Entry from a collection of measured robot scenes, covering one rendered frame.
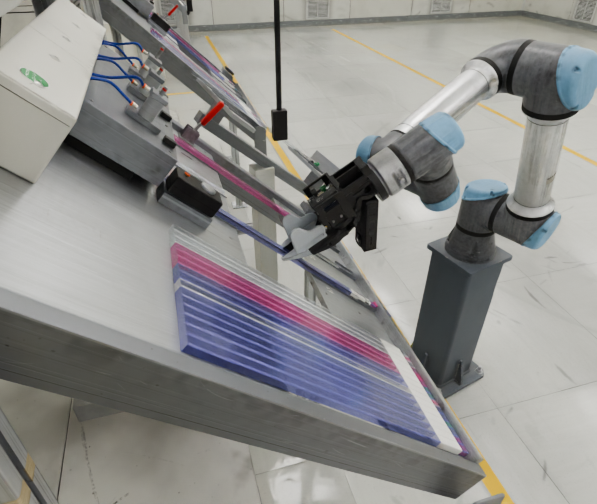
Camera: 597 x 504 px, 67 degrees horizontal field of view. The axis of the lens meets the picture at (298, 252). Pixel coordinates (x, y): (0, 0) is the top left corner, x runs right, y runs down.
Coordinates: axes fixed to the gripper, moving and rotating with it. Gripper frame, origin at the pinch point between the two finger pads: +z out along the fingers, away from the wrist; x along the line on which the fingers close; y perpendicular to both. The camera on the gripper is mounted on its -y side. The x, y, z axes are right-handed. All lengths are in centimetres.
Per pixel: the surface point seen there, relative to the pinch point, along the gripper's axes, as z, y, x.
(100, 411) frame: 45.9, -2.3, 3.7
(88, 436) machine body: 48.7, -2.6, 7.2
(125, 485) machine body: 43.1, -6.1, 18.4
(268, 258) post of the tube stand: 15, -38, -53
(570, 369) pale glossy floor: -51, -137, -18
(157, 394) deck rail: 9.7, 24.8, 37.8
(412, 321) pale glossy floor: -12, -113, -58
